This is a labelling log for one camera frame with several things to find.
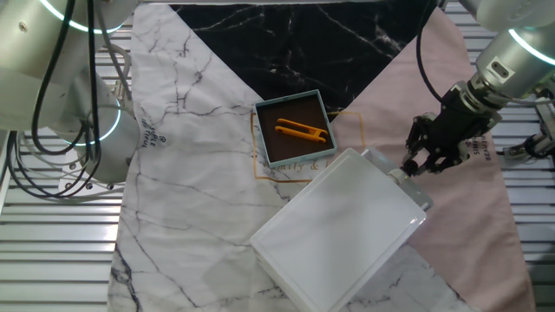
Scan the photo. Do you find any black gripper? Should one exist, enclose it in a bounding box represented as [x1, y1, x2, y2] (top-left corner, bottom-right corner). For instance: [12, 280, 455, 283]
[401, 97, 495, 174]

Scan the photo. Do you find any white plastic drawer cabinet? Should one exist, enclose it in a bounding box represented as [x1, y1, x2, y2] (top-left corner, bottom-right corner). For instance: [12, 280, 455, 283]
[250, 148, 428, 312]

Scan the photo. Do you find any orange plastic clip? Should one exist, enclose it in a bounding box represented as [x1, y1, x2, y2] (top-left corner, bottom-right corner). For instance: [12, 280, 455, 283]
[274, 117, 330, 144]

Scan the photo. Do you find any light blue square tray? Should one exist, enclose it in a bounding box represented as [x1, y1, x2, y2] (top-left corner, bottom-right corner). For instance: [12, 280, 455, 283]
[253, 88, 338, 170]

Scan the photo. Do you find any marble pink black tablecloth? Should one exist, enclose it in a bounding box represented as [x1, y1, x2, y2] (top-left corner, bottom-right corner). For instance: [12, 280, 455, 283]
[107, 2, 537, 312]

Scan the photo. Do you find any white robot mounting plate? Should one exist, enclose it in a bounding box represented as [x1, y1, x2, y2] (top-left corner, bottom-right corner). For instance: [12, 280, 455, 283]
[58, 145, 127, 194]

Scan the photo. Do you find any silver cable connector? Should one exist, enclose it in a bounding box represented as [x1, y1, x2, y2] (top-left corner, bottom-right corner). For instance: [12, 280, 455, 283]
[502, 133, 555, 159]

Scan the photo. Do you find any black arm cable with plug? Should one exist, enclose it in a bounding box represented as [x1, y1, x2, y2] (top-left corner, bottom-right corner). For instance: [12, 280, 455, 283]
[415, 0, 443, 104]

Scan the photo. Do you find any small silver camera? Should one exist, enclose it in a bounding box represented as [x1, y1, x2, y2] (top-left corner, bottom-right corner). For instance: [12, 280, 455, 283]
[535, 97, 555, 144]

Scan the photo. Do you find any thick grey robot cable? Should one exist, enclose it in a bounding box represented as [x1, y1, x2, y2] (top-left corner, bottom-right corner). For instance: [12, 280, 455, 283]
[97, 41, 134, 107]

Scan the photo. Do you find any black cable bundle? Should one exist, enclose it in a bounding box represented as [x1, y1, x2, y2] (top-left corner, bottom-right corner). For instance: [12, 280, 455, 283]
[6, 0, 103, 200]

